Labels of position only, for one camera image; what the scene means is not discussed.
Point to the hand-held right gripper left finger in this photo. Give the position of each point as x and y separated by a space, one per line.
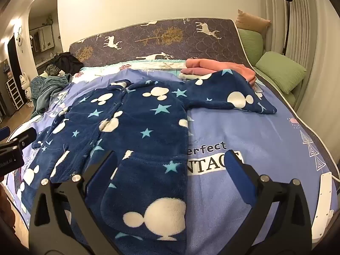
105 170

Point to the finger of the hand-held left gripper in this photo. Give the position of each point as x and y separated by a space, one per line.
4 134
22 138

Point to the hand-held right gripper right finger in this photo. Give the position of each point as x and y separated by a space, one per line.
240 176

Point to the navy fleece star-print onesie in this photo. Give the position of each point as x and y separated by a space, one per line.
143 127

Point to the black clothes pile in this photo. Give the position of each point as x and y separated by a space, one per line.
67 62

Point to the white shelf rack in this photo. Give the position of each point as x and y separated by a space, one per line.
14 94

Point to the purple printed bed sheet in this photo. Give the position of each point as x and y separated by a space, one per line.
228 130

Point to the white cat figure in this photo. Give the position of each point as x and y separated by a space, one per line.
26 87

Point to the teal blanket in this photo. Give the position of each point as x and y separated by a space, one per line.
46 90

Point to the grey striped garment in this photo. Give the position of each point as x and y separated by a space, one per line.
53 69

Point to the pink folded garment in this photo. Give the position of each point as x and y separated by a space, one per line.
212 66

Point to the white teal-edged quilt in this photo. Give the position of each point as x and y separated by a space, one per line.
159 63

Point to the deer-print mattress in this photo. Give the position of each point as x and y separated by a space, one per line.
164 37

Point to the tan pillow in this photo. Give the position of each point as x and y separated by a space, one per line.
252 21

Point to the cream pleated curtain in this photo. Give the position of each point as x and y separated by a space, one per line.
313 32

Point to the white bed frame bracket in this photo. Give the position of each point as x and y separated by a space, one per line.
325 199

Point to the white wall clock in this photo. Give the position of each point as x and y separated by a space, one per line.
19 39

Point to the wooden wall cabinet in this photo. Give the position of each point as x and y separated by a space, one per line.
42 38

